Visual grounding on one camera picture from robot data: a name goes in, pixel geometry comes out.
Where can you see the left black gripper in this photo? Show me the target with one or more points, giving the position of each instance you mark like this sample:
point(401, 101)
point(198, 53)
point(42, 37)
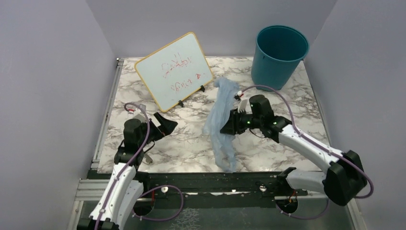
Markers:
point(166, 127)

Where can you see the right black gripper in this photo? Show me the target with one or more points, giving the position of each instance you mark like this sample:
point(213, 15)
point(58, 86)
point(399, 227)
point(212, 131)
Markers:
point(233, 127)

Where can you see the blue plastic trash bag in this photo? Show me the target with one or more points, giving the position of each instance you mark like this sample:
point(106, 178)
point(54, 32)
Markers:
point(224, 153)

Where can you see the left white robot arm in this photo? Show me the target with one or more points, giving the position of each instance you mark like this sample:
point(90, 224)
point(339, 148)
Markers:
point(122, 171)

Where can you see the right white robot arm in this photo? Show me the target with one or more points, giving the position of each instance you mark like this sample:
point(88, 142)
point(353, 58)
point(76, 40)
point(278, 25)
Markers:
point(341, 176)

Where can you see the teal plastic trash bin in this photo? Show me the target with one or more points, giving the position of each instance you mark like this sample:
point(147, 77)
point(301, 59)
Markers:
point(279, 50)

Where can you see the small grey eraser block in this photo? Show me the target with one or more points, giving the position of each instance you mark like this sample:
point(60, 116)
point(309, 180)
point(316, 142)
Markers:
point(148, 159)

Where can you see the yellow framed whiteboard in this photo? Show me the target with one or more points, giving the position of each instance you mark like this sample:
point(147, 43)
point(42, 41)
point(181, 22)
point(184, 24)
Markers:
point(175, 71)

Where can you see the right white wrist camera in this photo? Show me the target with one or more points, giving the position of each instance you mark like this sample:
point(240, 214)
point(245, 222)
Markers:
point(242, 103)

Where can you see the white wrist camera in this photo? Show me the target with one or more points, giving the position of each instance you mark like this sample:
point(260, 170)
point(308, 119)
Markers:
point(134, 112)
point(242, 103)

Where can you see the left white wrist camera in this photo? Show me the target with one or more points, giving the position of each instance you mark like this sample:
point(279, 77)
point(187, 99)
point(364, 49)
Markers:
point(134, 112)

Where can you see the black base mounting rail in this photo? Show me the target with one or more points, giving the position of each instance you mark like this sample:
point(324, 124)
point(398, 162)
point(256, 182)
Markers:
point(147, 190)

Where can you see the aluminium table frame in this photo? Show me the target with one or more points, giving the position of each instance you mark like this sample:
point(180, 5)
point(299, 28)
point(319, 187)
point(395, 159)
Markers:
point(77, 207)

